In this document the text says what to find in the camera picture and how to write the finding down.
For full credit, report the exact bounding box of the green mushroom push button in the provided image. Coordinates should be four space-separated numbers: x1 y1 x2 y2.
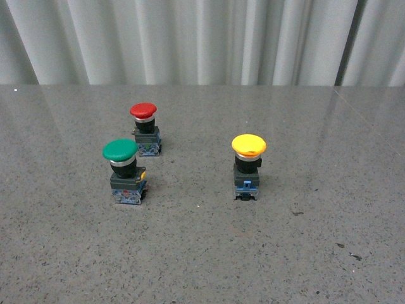
102 139 147 205

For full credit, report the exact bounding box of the yellow mushroom push button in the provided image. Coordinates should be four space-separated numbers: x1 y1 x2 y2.
232 134 267 200

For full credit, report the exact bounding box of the white pleated curtain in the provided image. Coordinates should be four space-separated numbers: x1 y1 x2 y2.
1 1 404 86

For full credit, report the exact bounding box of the red mushroom push button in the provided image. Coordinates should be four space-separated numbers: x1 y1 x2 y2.
130 103 161 156

